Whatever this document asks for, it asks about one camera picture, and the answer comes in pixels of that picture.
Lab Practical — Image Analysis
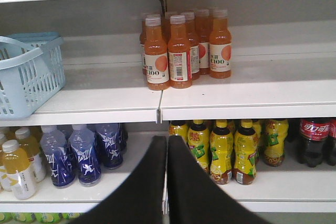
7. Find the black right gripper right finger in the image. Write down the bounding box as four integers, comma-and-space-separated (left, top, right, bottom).
167, 136, 268, 223

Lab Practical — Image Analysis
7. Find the orange juice bottle barcode side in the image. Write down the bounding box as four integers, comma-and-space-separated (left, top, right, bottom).
168, 15, 192, 89

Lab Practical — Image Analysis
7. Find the orange C100 bottle right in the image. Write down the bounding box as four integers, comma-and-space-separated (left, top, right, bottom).
209, 9, 232, 79

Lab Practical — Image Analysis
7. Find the dark cola bottle red label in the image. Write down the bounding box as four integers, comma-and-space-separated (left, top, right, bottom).
297, 118, 330, 167

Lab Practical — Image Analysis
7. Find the blue sports drink bottle rear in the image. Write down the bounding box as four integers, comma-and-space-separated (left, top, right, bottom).
96, 123, 123, 169

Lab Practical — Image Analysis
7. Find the blue sports drink bottle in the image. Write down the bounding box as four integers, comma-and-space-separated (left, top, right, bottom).
69, 124, 101, 187
40, 125, 76, 188
96, 123, 123, 169

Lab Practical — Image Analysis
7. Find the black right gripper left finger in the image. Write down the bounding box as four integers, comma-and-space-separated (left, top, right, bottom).
72, 136, 167, 223

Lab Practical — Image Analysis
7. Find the white store shelving unit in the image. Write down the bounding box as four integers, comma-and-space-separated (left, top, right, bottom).
1, 0, 335, 212

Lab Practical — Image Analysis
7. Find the orange drink bottle white label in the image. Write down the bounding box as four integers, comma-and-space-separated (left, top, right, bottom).
2, 140, 36, 200

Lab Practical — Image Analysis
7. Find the yellow lemon tea bottle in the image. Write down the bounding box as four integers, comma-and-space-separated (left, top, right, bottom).
187, 120, 210, 174
233, 119, 257, 185
209, 119, 234, 185

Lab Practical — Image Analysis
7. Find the light blue plastic basket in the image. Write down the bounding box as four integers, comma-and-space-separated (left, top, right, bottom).
1, 32, 66, 120

